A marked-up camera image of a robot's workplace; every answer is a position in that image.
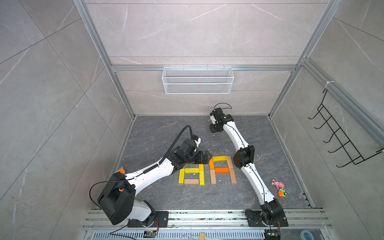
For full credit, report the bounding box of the orange block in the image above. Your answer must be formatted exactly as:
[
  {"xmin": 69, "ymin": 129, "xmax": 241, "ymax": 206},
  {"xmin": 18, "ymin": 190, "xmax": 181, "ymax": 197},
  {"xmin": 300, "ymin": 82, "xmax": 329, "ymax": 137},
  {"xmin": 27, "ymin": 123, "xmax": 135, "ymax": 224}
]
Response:
[
  {"xmin": 209, "ymin": 158, "xmax": 215, "ymax": 170},
  {"xmin": 214, "ymin": 168, "xmax": 230, "ymax": 173}
]

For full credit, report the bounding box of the yellow block angled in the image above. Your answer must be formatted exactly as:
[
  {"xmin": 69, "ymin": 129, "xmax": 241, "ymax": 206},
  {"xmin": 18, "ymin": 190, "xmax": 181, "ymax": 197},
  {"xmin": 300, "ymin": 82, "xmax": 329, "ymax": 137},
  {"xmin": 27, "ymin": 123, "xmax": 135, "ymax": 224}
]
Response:
[{"xmin": 212, "ymin": 156, "xmax": 227, "ymax": 162}]

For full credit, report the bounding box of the lime yellow block long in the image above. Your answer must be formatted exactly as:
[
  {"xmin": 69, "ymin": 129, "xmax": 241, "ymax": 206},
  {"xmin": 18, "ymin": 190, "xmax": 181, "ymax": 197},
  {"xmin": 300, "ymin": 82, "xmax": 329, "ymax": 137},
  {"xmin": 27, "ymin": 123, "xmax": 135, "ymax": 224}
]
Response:
[{"xmin": 185, "ymin": 168, "xmax": 200, "ymax": 174}]

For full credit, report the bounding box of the tan wooden block angled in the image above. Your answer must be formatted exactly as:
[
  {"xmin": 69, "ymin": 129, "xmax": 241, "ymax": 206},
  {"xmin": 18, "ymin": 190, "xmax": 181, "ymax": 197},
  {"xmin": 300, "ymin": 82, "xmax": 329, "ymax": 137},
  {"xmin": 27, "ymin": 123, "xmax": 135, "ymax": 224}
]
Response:
[{"xmin": 210, "ymin": 169, "xmax": 217, "ymax": 185}]

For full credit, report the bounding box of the light wooden block front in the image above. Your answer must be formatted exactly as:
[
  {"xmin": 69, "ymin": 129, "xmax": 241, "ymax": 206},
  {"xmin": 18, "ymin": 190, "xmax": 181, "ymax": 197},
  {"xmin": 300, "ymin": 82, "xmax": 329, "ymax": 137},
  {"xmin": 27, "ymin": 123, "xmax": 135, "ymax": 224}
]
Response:
[{"xmin": 227, "ymin": 156, "xmax": 234, "ymax": 169}]

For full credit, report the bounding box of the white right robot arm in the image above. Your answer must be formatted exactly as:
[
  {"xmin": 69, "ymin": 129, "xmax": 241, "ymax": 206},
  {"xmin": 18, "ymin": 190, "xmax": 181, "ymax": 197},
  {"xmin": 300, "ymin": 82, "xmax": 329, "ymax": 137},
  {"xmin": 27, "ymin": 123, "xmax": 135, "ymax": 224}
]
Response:
[{"xmin": 210, "ymin": 108, "xmax": 288, "ymax": 227}]

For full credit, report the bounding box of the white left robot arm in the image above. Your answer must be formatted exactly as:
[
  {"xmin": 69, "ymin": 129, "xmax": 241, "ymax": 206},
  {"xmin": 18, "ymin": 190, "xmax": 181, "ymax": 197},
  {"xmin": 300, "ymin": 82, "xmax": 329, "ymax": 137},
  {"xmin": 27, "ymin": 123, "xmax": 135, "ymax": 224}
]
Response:
[{"xmin": 97, "ymin": 139, "xmax": 212, "ymax": 227}]

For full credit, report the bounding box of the orange plush toy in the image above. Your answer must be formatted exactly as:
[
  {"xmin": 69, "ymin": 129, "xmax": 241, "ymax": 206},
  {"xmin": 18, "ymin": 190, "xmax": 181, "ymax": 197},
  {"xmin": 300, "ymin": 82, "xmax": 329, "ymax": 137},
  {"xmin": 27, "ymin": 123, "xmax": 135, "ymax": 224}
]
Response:
[{"xmin": 117, "ymin": 167, "xmax": 126, "ymax": 175}]

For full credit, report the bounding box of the pink toy figure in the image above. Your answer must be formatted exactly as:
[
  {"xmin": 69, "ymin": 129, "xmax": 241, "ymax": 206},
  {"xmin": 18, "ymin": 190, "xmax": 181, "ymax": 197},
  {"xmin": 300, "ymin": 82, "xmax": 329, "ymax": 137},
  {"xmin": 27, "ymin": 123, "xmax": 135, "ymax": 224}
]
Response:
[{"xmin": 272, "ymin": 179, "xmax": 285, "ymax": 190}]

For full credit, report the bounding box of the orange green toy car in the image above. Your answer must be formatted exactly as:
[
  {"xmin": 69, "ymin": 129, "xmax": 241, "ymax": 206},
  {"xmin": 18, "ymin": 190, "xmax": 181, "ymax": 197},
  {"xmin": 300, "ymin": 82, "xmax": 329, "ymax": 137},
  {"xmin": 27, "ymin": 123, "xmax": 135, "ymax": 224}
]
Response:
[{"xmin": 278, "ymin": 188, "xmax": 287, "ymax": 198}]

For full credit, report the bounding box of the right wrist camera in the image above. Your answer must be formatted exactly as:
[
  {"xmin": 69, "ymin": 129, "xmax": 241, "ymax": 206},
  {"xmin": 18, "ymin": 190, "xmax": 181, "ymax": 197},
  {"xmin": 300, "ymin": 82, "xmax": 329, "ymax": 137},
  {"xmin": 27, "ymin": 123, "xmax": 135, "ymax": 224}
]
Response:
[{"xmin": 210, "ymin": 114, "xmax": 216, "ymax": 124}]

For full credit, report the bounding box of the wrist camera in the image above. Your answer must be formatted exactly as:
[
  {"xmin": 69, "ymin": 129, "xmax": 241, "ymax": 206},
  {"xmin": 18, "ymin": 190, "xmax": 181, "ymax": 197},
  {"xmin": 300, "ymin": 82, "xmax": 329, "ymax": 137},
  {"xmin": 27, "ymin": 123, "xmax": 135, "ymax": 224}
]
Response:
[
  {"xmin": 210, "ymin": 114, "xmax": 216, "ymax": 124},
  {"xmin": 192, "ymin": 135, "xmax": 201, "ymax": 152}
]

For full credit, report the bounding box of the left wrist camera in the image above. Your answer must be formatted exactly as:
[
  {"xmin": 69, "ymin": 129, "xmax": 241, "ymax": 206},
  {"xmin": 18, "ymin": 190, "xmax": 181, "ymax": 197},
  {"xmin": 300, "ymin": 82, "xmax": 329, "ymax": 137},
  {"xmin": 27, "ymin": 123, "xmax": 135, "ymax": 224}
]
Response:
[{"xmin": 192, "ymin": 135, "xmax": 201, "ymax": 152}]

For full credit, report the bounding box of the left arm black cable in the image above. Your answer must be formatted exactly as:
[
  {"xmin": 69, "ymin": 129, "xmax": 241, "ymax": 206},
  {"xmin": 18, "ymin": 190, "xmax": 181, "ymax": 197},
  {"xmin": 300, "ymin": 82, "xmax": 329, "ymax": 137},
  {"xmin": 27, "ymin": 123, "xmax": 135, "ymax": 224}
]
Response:
[{"xmin": 89, "ymin": 125, "xmax": 193, "ymax": 209}]

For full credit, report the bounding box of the white wire mesh basket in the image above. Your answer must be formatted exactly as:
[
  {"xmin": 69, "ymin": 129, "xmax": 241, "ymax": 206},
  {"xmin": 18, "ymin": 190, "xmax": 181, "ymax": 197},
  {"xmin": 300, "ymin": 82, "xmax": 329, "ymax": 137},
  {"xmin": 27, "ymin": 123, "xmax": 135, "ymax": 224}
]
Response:
[{"xmin": 162, "ymin": 67, "xmax": 234, "ymax": 95}]

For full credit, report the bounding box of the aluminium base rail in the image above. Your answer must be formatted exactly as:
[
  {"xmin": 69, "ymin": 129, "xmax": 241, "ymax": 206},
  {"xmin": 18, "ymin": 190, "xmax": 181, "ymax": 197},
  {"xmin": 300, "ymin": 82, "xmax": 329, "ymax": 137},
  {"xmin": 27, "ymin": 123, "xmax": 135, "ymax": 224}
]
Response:
[{"xmin": 80, "ymin": 209, "xmax": 338, "ymax": 240}]

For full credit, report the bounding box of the black wire hook rack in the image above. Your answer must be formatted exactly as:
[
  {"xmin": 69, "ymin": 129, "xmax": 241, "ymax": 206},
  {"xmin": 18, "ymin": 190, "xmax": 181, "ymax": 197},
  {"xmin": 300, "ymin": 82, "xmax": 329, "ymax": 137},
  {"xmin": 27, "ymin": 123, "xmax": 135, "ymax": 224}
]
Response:
[{"xmin": 308, "ymin": 90, "xmax": 384, "ymax": 168}]

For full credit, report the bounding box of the aluminium frame post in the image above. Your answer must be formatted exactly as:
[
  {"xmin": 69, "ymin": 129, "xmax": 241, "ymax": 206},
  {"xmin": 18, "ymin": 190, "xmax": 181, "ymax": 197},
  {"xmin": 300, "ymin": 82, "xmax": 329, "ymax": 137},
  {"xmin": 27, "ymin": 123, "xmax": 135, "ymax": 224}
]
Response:
[{"xmin": 74, "ymin": 0, "xmax": 135, "ymax": 120}]

